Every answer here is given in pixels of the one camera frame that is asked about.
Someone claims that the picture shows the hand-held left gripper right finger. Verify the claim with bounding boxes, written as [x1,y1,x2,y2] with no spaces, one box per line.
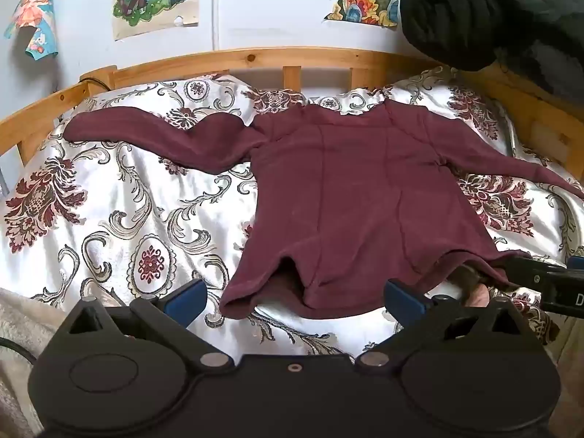
[353,278,531,370]

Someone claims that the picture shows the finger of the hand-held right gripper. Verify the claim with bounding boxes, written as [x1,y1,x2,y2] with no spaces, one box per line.
[501,255,584,289]

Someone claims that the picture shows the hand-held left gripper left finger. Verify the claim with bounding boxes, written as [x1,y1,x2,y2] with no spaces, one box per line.
[58,278,233,370]

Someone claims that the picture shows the maroon sweater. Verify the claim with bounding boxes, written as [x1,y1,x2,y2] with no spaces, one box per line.
[63,100,584,320]

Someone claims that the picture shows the floral satin bedspread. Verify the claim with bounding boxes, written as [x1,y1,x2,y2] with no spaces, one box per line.
[0,66,584,361]

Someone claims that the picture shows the beige fleece blanket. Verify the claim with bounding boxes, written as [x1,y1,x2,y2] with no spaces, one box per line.
[0,287,62,438]

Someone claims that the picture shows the black quilted jacket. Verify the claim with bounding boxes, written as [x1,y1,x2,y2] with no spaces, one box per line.
[399,0,584,105]

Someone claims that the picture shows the wooden bed frame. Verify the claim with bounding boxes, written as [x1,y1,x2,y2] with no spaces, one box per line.
[0,47,584,192]

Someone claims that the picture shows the white wall pipe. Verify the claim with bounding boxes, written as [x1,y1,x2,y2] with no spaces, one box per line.
[209,0,222,52]

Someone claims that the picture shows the curled anime wall poster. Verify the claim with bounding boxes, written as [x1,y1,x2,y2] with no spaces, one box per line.
[4,0,59,61]

